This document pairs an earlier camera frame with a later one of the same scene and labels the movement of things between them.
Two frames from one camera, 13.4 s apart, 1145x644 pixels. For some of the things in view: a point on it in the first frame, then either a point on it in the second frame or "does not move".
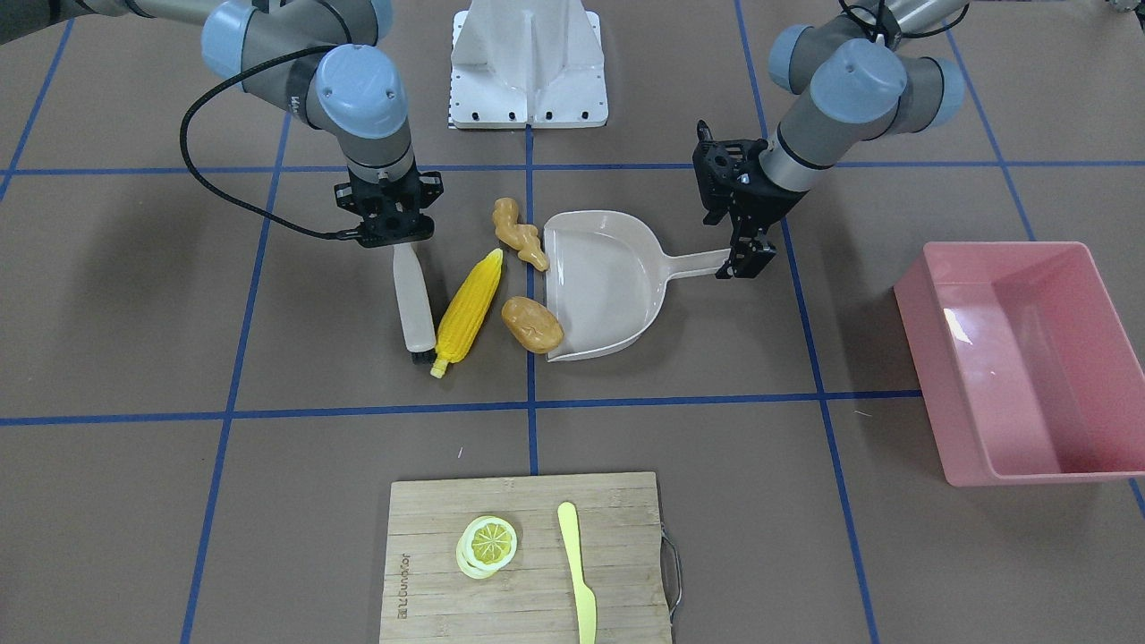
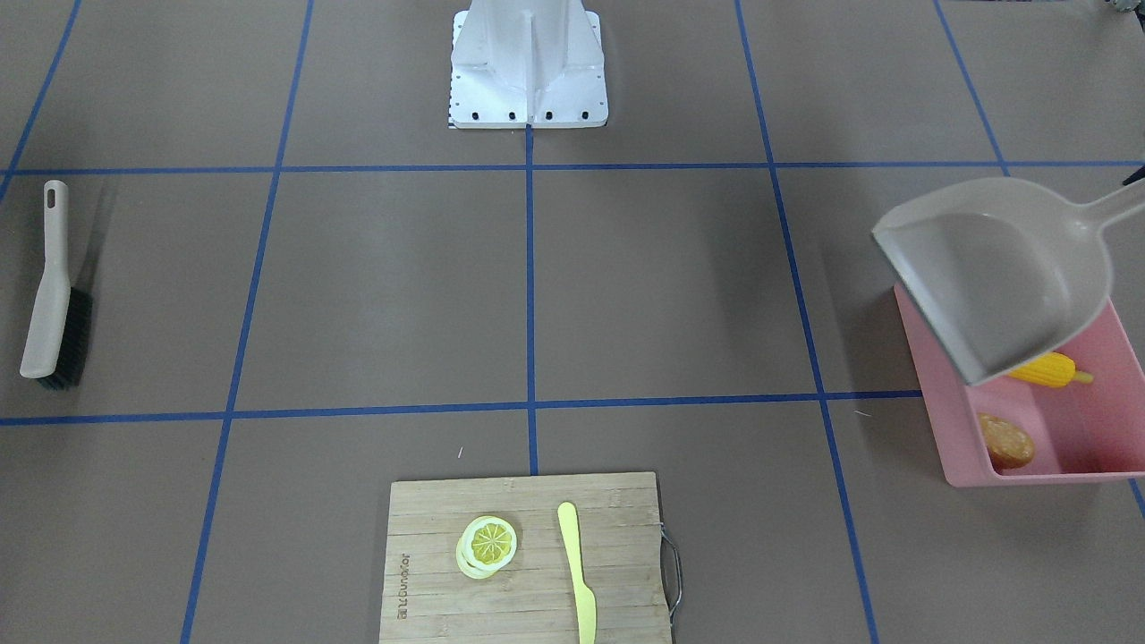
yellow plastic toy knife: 585,598 does not move
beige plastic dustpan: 606,281 -> 1005,267
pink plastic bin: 1027,363 does not move
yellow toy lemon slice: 486,545 does not move
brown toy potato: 532,325 -> 1007,446
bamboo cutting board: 428,599 does not move
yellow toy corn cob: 466,310 -> 1051,370
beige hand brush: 415,306 -> 61,335
